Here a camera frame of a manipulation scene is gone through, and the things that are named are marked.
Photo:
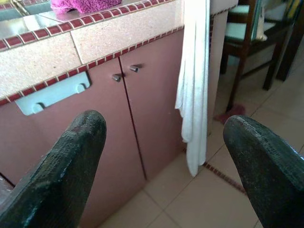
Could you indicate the white hanging towel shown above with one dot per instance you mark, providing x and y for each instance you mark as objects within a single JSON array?
[{"x": 194, "y": 71}]

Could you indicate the metal cabinet knob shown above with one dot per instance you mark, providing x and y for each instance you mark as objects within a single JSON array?
[
  {"x": 135, "y": 68},
  {"x": 116, "y": 77}
]

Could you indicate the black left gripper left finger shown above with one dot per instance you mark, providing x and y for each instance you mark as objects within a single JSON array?
[{"x": 59, "y": 178}]

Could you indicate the dark wooden chair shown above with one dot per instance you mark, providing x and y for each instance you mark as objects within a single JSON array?
[
  {"x": 245, "y": 35},
  {"x": 285, "y": 66}
]

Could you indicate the pink fluffy cloth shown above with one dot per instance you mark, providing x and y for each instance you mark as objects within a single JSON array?
[{"x": 85, "y": 6}]

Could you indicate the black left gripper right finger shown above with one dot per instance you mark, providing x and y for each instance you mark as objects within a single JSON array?
[{"x": 268, "y": 178}]

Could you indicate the white plastic hook rack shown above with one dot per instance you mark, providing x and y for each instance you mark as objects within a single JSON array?
[{"x": 54, "y": 95}]

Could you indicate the pink cabinet door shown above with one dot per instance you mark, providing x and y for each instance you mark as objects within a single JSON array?
[
  {"x": 154, "y": 107},
  {"x": 107, "y": 107}
]

